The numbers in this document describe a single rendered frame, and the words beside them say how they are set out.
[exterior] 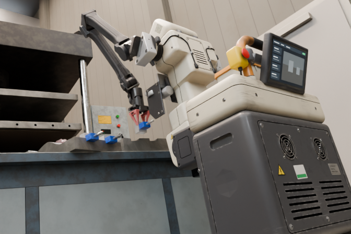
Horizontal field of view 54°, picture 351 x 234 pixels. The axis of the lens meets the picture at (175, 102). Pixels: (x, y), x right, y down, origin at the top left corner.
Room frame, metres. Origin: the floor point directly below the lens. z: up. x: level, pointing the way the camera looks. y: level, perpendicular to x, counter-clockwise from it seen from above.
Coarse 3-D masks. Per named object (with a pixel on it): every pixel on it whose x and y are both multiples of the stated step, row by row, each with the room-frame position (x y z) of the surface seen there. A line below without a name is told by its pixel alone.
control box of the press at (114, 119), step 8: (96, 112) 2.47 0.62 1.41; (104, 112) 2.51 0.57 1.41; (112, 112) 2.55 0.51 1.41; (120, 112) 2.59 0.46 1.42; (96, 120) 2.46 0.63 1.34; (104, 120) 2.50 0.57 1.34; (112, 120) 2.54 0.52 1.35; (120, 120) 2.59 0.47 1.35; (96, 128) 2.46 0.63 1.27; (104, 128) 2.50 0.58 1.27; (112, 128) 2.54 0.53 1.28; (120, 128) 2.58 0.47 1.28; (128, 136) 2.62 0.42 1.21
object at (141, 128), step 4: (152, 120) 1.58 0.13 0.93; (140, 124) 1.63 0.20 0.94; (144, 124) 1.61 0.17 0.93; (148, 124) 1.61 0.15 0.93; (136, 128) 1.64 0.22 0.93; (140, 128) 1.63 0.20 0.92; (144, 128) 1.64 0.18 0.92; (136, 132) 1.65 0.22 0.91; (140, 132) 1.65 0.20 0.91; (144, 132) 1.66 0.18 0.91
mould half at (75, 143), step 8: (48, 144) 1.50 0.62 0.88; (56, 144) 1.46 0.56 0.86; (64, 144) 1.42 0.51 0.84; (72, 144) 1.39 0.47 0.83; (80, 144) 1.40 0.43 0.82; (88, 144) 1.43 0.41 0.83; (96, 144) 1.47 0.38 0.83; (104, 144) 1.50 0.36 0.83; (112, 144) 1.54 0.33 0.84; (120, 144) 1.58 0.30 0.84; (32, 152) 1.62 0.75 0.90; (40, 152) 1.54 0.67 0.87
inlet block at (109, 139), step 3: (120, 135) 1.48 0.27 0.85; (99, 138) 1.53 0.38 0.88; (102, 138) 1.52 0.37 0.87; (105, 138) 1.51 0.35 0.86; (108, 138) 1.50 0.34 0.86; (111, 138) 1.50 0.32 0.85; (114, 138) 1.50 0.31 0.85; (117, 138) 1.53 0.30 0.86; (108, 141) 1.50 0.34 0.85; (111, 141) 1.50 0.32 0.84; (114, 141) 1.51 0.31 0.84; (117, 141) 1.52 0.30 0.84
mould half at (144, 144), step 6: (126, 138) 1.64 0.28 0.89; (144, 138) 1.70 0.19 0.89; (162, 138) 1.77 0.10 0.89; (126, 144) 1.64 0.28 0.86; (132, 144) 1.66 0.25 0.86; (138, 144) 1.68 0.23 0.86; (144, 144) 1.70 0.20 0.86; (150, 144) 1.72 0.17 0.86; (156, 144) 1.74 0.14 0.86; (162, 144) 1.77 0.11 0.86; (126, 150) 1.64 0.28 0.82; (132, 150) 1.66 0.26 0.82; (138, 150) 1.68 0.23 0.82; (144, 150) 1.70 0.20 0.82; (150, 150) 1.72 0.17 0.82
